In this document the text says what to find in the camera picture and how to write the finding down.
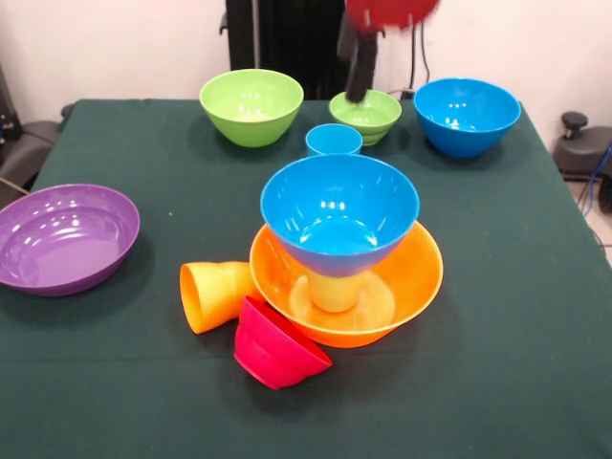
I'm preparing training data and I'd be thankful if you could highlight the large yellow-orange bowl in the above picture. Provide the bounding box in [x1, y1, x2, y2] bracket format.
[249, 220, 445, 349]

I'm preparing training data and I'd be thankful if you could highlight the blue plastic bowl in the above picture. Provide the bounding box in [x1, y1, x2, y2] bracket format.
[412, 77, 522, 160]
[259, 153, 422, 279]

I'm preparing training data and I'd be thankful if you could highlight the large green bowl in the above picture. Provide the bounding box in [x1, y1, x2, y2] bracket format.
[198, 69, 305, 148]

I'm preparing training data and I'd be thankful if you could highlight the orange plastic cup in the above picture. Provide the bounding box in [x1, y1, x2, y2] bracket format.
[179, 260, 264, 335]

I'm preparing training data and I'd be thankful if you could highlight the blue plastic cup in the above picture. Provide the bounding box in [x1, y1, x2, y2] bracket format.
[304, 122, 364, 158]

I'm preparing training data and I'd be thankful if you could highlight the black wall cable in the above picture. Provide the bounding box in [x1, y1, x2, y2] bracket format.
[409, 21, 431, 83]

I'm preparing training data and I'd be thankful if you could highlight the dark green tablecloth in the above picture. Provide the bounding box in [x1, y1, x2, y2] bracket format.
[0, 98, 612, 459]

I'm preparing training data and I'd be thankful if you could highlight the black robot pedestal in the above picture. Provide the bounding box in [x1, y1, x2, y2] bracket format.
[219, 0, 384, 101]

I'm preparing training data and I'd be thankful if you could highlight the purple shallow bowl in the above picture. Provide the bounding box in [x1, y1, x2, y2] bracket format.
[0, 184, 142, 297]

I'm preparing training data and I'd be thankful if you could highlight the green plastic cup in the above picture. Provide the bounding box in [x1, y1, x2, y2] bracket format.
[308, 267, 365, 315]

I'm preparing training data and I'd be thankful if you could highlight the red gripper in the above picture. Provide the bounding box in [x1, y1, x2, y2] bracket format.
[336, 0, 442, 104]

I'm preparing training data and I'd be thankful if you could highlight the dark grey stand foot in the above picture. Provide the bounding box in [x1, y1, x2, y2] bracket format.
[553, 111, 612, 181]
[0, 112, 73, 197]

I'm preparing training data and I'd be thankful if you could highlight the blue floor cable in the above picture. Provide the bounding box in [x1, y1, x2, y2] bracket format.
[577, 142, 612, 219]

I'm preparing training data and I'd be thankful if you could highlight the small pink-red bowl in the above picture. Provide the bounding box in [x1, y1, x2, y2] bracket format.
[232, 295, 333, 391]

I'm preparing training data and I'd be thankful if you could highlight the small green bowl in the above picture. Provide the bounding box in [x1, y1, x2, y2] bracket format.
[328, 88, 404, 147]

